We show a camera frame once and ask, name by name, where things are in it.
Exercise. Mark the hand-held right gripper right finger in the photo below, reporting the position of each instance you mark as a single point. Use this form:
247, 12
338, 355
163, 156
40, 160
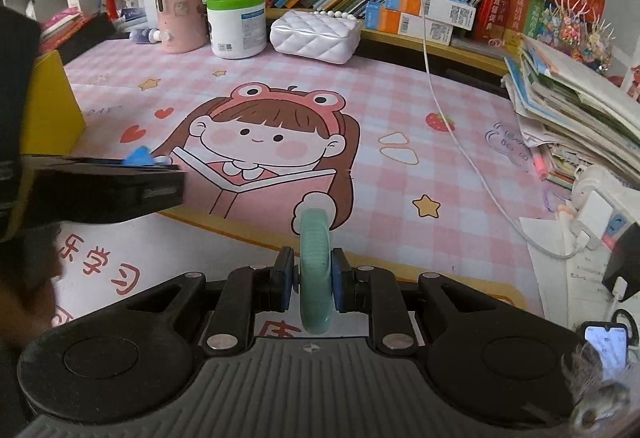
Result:
342, 280

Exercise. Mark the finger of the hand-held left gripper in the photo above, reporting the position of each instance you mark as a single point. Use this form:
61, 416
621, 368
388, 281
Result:
90, 164

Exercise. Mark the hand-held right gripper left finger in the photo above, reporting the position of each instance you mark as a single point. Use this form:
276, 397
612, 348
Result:
287, 278

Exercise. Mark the blue toy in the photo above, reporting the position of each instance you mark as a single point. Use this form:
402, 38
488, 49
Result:
140, 155

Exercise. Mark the yellow cardboard box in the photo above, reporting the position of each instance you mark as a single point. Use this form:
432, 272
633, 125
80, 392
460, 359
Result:
55, 113

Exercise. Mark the small purple bottle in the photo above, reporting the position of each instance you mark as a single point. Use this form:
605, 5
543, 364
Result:
147, 36

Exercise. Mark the red paper sheets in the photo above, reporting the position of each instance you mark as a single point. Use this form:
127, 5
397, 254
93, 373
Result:
65, 25

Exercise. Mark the pink cylindrical humidifier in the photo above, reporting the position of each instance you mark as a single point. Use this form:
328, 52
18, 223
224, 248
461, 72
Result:
177, 8

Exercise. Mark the pink cartoon desk mat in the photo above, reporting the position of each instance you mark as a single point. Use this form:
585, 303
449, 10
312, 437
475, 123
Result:
400, 93

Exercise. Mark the white jar with green lid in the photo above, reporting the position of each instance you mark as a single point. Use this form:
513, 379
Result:
236, 25

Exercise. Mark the pink pen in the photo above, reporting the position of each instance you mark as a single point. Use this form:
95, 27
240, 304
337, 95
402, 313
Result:
541, 163

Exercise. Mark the white quilted purse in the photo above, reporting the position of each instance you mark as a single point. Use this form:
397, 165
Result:
315, 35

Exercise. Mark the orange and blue carton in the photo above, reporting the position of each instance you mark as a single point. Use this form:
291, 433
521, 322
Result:
430, 5
400, 25

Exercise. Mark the white power strip with charger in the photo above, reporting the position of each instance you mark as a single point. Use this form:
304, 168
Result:
597, 213

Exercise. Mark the smartphone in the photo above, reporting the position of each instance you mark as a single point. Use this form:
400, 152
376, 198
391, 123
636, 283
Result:
607, 350

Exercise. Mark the grey fluffy pompom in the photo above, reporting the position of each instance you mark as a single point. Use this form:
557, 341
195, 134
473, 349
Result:
595, 393

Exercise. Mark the stack of papers and booklets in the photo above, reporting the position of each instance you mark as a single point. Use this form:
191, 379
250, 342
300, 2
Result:
570, 113

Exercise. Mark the black adapter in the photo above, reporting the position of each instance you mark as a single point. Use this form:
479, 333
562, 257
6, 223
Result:
625, 273

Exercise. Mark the red dictionary set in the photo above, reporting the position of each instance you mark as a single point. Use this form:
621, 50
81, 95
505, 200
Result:
530, 3

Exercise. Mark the colourful beaded crown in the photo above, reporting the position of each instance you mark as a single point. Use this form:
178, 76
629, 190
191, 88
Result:
580, 30

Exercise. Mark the small deer figure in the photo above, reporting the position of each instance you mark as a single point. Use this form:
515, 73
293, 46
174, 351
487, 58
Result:
634, 83

